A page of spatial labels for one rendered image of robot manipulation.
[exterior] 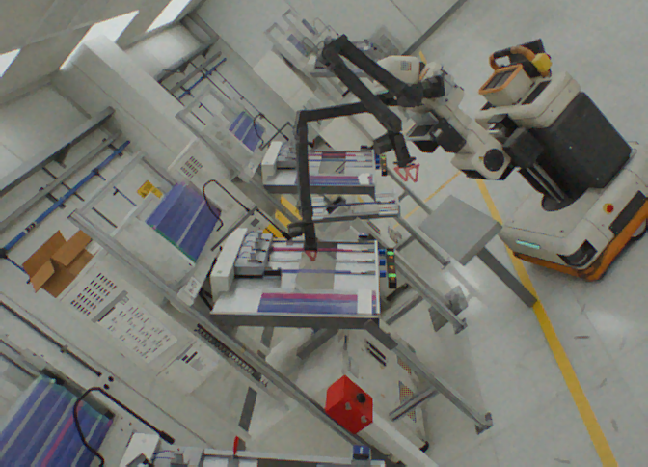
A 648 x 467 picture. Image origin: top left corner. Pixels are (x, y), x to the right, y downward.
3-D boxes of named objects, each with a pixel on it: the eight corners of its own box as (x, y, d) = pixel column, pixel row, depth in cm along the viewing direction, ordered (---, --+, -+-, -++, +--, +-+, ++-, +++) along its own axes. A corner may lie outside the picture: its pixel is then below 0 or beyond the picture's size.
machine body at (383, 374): (422, 355, 340) (346, 288, 323) (435, 451, 277) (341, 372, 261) (341, 413, 363) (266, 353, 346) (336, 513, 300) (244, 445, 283)
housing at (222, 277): (249, 252, 315) (247, 228, 309) (229, 303, 271) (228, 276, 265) (233, 251, 316) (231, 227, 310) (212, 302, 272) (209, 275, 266)
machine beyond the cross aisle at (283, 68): (410, 97, 782) (306, -13, 732) (415, 114, 709) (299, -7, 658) (337, 165, 830) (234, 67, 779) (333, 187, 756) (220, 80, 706)
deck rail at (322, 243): (376, 250, 312) (376, 240, 310) (376, 252, 311) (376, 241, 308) (242, 248, 317) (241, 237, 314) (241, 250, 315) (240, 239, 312)
